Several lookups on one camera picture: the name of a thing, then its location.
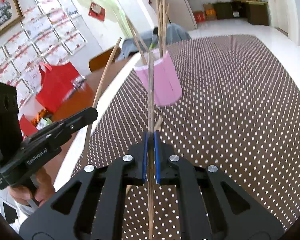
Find person's left hand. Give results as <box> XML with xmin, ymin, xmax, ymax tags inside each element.
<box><xmin>7</xmin><ymin>167</ymin><xmax>56</xmax><ymax>208</ymax></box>

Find red bag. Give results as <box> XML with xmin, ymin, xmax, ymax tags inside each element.
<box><xmin>19</xmin><ymin>62</ymin><xmax>82</xmax><ymax>137</ymax></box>

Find brown wooden chair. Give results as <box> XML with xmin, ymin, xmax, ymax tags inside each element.
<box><xmin>89</xmin><ymin>47</ymin><xmax>121</xmax><ymax>73</ymax></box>

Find brown polka dot tablecloth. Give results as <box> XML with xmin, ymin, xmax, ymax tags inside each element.
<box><xmin>72</xmin><ymin>35</ymin><xmax>300</xmax><ymax>239</ymax></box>

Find pink cylindrical utensil holder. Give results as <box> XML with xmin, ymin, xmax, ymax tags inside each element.
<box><xmin>133</xmin><ymin>49</ymin><xmax>183</xmax><ymax>107</ymax></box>

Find framed picture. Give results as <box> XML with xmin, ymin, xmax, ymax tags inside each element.
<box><xmin>0</xmin><ymin>0</ymin><xmax>24</xmax><ymax>37</ymax></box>

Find grey jacket on chair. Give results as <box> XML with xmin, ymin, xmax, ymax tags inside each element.
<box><xmin>116</xmin><ymin>23</ymin><xmax>191</xmax><ymax>61</ymax></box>

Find white refrigerator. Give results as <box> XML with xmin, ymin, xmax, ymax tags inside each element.
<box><xmin>165</xmin><ymin>0</ymin><xmax>197</xmax><ymax>31</ymax></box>

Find dark wooden sideboard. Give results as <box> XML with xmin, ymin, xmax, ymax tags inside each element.
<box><xmin>213</xmin><ymin>0</ymin><xmax>269</xmax><ymax>26</ymax></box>

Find red diamond wall decoration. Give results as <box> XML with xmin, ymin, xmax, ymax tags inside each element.
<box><xmin>88</xmin><ymin>2</ymin><xmax>106</xmax><ymax>22</ymax></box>

